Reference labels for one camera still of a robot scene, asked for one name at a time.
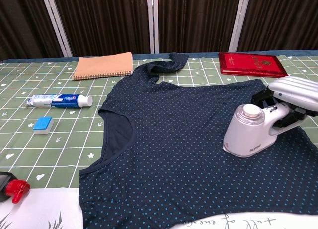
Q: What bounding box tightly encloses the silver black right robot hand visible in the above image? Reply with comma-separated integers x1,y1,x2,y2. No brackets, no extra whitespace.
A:
251,76,318,129

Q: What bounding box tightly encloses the white handheld garment steamer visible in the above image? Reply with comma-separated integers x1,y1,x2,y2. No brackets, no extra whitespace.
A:
223,103,296,158

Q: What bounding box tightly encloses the navy polka dot t-shirt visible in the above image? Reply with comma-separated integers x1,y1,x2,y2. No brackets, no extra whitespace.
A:
79,52,318,229

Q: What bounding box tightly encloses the red certificate folder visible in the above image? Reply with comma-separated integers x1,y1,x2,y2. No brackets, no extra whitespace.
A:
218,51,289,79

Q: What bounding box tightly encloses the dark brown pleated screen panel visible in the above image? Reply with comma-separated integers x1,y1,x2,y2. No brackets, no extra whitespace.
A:
50,0,150,58
157,0,242,54
237,0,318,52
0,0,66,62

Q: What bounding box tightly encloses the tan spiral notebook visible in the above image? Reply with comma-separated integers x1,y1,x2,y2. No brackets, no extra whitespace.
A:
71,51,134,81

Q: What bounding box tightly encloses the blue white toothpaste tube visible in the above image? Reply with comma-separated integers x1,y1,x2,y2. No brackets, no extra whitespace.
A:
26,93,93,108

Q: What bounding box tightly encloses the green grid tablecloth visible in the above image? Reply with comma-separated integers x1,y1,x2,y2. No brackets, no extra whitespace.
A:
0,50,318,229

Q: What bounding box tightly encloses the blue white sponge block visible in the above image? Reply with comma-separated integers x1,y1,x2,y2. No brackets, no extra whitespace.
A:
33,116,55,135

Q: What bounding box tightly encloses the black bottle with red cap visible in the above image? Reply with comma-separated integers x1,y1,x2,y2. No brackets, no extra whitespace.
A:
0,171,31,204

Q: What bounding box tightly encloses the white screen frame post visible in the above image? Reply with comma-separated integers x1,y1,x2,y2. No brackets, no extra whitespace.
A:
40,0,73,58
146,0,160,54
228,0,252,53

